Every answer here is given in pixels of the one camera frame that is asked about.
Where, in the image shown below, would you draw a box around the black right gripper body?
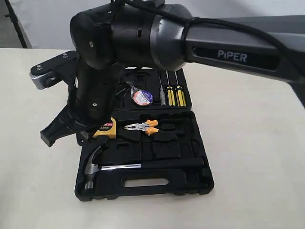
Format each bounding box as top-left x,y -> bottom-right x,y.
69,57 -> 125,129

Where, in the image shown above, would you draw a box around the steel claw hammer black grip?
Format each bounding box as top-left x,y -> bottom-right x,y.
84,146 -> 204,190

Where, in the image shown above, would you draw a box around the black electrical tape roll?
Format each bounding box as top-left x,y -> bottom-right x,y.
124,81 -> 153,107

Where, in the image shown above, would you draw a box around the black plastic tool case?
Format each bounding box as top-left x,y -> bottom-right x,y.
74,69 -> 214,201

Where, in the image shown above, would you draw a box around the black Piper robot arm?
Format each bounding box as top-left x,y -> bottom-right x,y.
41,0 -> 305,146

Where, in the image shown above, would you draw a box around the yellow tape measure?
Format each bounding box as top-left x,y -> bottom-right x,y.
92,117 -> 117,139

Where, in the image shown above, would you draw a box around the yellow black screwdriver left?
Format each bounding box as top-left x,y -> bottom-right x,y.
166,72 -> 176,106

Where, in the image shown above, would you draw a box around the yellow black screwdriver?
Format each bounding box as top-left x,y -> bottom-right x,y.
166,72 -> 176,106
174,72 -> 186,107

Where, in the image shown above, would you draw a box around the yellow black screwdriver right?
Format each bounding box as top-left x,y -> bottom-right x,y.
174,72 -> 186,107

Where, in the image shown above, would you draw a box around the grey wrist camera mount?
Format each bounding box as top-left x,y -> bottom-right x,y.
30,51 -> 78,90

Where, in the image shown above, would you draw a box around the pliers with orange handles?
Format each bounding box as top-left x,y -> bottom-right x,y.
123,120 -> 159,136

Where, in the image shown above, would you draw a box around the clear handle tester screwdriver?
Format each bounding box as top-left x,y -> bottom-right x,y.
158,72 -> 166,106

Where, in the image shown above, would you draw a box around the black metal stand post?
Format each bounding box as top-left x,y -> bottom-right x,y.
4,0 -> 28,49

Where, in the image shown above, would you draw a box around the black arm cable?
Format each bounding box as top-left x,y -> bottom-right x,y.
109,0 -> 305,79

